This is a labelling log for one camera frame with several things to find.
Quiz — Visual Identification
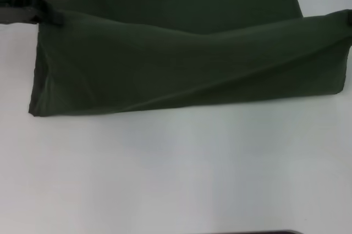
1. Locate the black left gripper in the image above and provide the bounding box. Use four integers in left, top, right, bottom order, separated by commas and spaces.
0, 0, 65, 28

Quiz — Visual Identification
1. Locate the dark green printed t-shirt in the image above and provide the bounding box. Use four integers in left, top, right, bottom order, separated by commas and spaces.
28, 0, 352, 118

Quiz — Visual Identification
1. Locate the dark flat object edge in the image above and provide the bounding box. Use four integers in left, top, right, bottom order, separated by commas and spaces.
241, 230, 299, 234

